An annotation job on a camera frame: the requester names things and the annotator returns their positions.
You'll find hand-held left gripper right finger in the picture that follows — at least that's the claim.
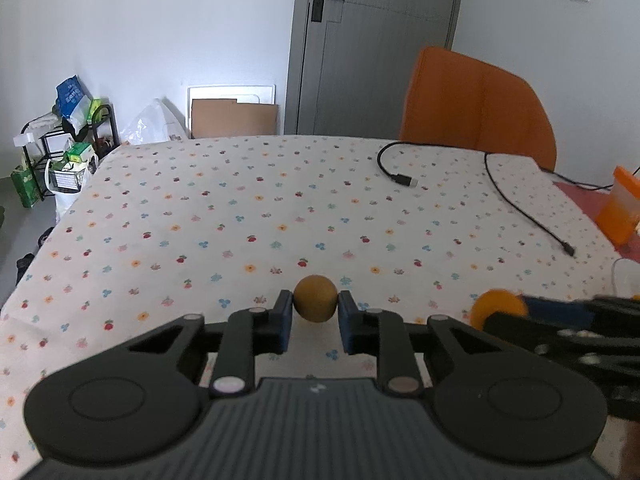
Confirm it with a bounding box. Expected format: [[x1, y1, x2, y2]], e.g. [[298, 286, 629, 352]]
[[338, 290, 507, 396]]

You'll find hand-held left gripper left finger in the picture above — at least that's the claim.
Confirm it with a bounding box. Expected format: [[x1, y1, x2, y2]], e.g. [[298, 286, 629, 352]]
[[125, 289, 294, 396]]

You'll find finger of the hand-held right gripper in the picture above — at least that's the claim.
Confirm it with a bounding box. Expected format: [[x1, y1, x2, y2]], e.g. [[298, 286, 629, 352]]
[[482, 310, 640, 391], [520, 295, 640, 332]]

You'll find small orange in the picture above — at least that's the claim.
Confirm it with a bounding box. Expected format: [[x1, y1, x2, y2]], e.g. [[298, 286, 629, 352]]
[[469, 289, 528, 332]]

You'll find small yellow-brown round fruit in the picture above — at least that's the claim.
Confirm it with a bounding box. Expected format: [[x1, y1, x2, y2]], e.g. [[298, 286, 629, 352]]
[[292, 275, 339, 323]]

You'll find white plate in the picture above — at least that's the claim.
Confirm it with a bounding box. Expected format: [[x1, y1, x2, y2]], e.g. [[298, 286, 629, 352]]
[[612, 257, 640, 302]]

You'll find red mat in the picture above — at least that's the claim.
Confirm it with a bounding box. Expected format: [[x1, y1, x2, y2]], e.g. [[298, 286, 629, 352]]
[[554, 180, 617, 232]]

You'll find floral white tablecloth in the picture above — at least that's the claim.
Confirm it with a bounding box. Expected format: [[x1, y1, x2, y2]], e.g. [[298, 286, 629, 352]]
[[0, 133, 627, 480]]

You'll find orange plastic cup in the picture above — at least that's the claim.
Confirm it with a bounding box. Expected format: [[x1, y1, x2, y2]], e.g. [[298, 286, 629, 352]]
[[595, 165, 640, 246]]

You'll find brown cardboard sheet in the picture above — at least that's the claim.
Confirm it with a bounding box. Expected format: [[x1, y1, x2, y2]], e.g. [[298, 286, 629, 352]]
[[190, 98, 279, 139]]

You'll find orange chair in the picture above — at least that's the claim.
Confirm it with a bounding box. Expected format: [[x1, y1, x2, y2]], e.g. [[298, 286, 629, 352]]
[[398, 45, 558, 171]]

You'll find cardboard and white board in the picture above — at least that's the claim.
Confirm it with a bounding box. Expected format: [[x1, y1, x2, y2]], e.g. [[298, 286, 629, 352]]
[[187, 84, 278, 140]]

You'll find clear white plastic bag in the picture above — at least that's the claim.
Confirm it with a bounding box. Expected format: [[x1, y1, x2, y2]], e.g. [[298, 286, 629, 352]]
[[122, 98, 189, 147]]

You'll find white bag with box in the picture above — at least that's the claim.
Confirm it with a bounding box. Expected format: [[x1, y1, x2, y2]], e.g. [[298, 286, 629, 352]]
[[47, 149, 99, 222]]

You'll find black shoe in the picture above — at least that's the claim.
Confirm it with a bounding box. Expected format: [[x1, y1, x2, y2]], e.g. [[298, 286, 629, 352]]
[[15, 254, 37, 282]]

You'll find green and white box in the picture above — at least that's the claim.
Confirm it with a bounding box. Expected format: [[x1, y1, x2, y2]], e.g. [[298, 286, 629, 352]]
[[64, 142, 97, 163]]

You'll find black metal rack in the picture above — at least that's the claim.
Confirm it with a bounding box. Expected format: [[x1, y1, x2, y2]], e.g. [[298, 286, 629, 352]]
[[19, 103, 119, 202]]

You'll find grey door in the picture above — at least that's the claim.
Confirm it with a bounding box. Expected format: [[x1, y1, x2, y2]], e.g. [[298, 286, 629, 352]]
[[282, 0, 469, 137]]

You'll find green carton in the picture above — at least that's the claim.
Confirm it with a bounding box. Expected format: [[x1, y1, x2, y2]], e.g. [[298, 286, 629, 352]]
[[10, 164, 44, 209]]

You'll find blue and white bag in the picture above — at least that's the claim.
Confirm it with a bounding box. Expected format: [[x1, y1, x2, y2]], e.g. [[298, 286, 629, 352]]
[[54, 74, 94, 134]]

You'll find long black usb cable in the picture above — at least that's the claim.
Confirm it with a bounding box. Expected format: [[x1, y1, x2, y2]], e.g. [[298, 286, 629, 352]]
[[483, 152, 576, 257]]

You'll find thin black charger cable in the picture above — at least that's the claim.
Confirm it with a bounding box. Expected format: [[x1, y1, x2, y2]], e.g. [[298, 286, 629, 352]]
[[537, 162, 640, 194]]

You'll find short black usb cable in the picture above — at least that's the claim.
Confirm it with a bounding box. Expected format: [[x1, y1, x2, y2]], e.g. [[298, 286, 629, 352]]
[[377, 140, 442, 189]]

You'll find black door handle lock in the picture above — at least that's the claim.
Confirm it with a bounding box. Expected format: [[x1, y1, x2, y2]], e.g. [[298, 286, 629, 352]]
[[310, 0, 346, 24]]

